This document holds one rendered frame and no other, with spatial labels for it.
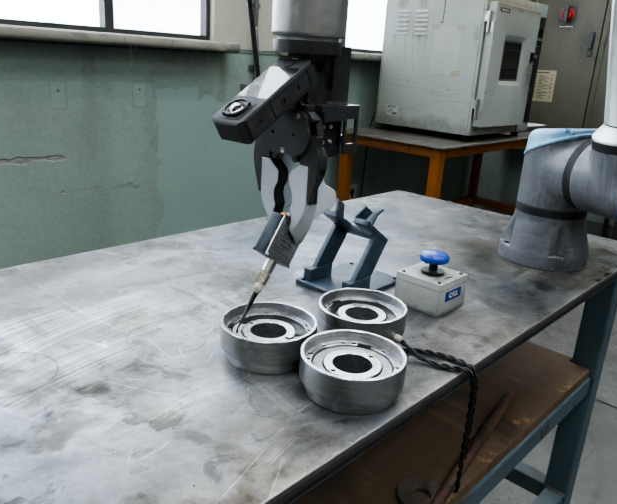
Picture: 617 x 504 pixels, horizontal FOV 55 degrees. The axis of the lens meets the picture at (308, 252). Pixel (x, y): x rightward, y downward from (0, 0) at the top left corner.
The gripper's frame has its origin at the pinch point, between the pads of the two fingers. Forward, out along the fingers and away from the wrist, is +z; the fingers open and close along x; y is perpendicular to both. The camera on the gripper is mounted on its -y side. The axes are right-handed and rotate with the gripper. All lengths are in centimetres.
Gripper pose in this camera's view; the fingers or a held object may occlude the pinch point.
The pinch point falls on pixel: (284, 231)
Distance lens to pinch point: 66.0
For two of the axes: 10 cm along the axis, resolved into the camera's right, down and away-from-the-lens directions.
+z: -0.6, 9.5, 3.1
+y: 6.8, -1.9, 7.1
